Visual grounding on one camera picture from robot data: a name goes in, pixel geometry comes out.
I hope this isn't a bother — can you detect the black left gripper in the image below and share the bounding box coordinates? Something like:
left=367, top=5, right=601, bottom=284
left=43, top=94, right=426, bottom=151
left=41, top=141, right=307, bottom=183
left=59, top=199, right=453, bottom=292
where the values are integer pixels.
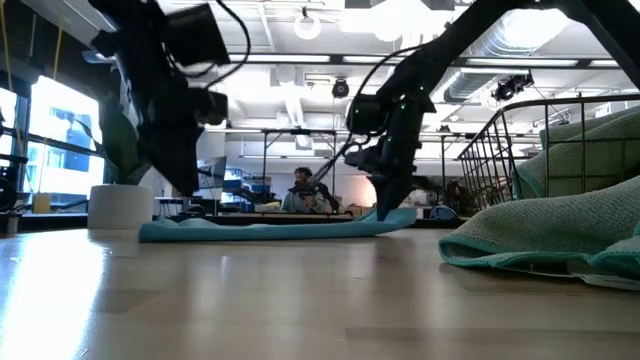
left=113, top=54, right=230, bottom=198

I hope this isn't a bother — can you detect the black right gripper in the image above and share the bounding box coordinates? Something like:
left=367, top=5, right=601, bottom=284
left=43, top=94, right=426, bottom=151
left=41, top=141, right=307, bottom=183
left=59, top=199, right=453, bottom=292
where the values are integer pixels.
left=343, top=94, right=437, bottom=222

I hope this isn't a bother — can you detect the teal textured microfiber towel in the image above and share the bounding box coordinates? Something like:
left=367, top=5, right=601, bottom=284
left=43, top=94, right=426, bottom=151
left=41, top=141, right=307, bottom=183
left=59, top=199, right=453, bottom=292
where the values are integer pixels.
left=138, top=207, right=419, bottom=244

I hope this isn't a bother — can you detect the pale green microfiber towel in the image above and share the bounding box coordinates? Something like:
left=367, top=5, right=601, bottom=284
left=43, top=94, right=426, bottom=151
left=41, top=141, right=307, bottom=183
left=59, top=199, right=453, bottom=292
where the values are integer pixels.
left=514, top=104, right=640, bottom=201
left=438, top=174, right=640, bottom=292

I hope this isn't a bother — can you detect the potted snake plant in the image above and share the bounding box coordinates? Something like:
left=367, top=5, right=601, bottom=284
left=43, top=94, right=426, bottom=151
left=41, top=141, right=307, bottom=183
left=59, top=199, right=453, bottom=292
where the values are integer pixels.
left=87, top=92, right=156, bottom=230

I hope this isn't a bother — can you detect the person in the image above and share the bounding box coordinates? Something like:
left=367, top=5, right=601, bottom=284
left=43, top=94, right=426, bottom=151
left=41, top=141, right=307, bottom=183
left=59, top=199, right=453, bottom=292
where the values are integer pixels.
left=281, top=167, right=342, bottom=215

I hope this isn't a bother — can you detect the black-legged background table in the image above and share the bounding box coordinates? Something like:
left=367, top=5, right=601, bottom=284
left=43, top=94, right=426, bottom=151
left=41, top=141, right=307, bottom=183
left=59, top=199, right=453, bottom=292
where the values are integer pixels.
left=207, top=127, right=351, bottom=199

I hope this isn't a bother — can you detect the bright window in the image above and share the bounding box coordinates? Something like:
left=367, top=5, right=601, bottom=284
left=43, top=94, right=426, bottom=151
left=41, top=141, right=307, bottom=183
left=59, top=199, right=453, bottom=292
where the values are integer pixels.
left=0, top=74, right=109, bottom=204

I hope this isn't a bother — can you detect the long ceiling light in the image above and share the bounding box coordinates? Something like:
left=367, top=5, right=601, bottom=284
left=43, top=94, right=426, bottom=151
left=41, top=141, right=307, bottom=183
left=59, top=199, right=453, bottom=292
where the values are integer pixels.
left=82, top=49, right=334, bottom=65
left=342, top=54, right=640, bottom=71

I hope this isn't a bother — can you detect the yellow container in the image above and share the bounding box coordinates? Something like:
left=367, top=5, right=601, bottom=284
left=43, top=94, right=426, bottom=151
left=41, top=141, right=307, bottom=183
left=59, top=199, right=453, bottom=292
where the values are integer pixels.
left=32, top=192, right=53, bottom=215

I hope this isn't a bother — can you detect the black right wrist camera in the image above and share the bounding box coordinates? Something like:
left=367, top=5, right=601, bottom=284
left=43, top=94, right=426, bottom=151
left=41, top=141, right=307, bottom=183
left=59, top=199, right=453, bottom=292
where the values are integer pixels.
left=346, top=94, right=390, bottom=137

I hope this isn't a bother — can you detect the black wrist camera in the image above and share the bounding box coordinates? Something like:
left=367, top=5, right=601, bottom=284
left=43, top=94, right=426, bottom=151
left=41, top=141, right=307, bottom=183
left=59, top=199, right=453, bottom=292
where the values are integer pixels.
left=162, top=3, right=232, bottom=69
left=346, top=94, right=390, bottom=137

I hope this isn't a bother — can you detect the wire basket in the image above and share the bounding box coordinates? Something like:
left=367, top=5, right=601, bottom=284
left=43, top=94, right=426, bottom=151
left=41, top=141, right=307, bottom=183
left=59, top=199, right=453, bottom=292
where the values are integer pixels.
left=457, top=94, right=640, bottom=215

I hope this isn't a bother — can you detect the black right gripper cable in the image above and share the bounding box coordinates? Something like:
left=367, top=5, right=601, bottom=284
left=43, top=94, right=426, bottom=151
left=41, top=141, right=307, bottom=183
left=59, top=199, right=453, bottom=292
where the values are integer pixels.
left=309, top=42, right=431, bottom=187

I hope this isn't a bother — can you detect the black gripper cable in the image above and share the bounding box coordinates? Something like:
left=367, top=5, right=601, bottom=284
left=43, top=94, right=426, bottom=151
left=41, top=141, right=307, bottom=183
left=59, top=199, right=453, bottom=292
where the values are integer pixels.
left=169, top=0, right=252, bottom=90
left=309, top=42, right=431, bottom=187

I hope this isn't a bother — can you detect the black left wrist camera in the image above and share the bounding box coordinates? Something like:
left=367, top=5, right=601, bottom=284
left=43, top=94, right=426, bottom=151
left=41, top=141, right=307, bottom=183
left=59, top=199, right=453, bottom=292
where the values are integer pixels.
left=162, top=3, right=232, bottom=69

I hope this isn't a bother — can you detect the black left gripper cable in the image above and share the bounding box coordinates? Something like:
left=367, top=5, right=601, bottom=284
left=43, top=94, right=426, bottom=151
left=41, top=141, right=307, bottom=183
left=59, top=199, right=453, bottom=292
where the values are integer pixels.
left=169, top=0, right=252, bottom=90

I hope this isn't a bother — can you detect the black ceiling-mounted camera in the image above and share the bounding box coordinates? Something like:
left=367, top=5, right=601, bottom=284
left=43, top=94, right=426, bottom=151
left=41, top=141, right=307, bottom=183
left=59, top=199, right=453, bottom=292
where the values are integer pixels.
left=491, top=73, right=535, bottom=103

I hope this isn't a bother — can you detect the yellow cable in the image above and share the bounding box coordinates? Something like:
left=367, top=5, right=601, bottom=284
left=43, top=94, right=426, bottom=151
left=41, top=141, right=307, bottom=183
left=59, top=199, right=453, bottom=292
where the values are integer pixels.
left=51, top=0, right=66, bottom=84

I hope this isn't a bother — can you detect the white ring ceiling light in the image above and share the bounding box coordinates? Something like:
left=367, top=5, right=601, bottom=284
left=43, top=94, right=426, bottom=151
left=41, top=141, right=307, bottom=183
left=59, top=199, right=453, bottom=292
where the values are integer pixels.
left=293, top=10, right=323, bottom=41

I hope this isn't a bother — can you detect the silver ceiling ventilation duct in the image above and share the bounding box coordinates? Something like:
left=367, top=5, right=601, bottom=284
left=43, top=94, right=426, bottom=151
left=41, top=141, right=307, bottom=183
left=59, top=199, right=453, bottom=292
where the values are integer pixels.
left=442, top=9, right=571, bottom=104

